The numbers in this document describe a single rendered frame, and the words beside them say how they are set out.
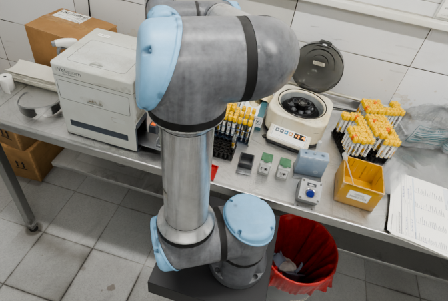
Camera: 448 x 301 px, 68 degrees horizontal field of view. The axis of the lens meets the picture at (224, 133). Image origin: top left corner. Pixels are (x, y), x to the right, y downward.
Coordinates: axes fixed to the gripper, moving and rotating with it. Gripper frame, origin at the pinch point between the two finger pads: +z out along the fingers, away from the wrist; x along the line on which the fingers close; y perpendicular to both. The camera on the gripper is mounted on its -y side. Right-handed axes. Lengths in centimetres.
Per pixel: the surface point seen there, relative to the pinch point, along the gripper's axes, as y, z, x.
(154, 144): 3.7, 20.7, 1.9
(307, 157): -49, 15, -7
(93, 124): 24.9, 16.4, 5.0
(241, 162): -27.7, 21.1, -1.9
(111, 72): 17.1, -5.3, 2.3
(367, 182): -73, 24, -13
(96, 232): 44, 112, -4
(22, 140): 97, 77, -24
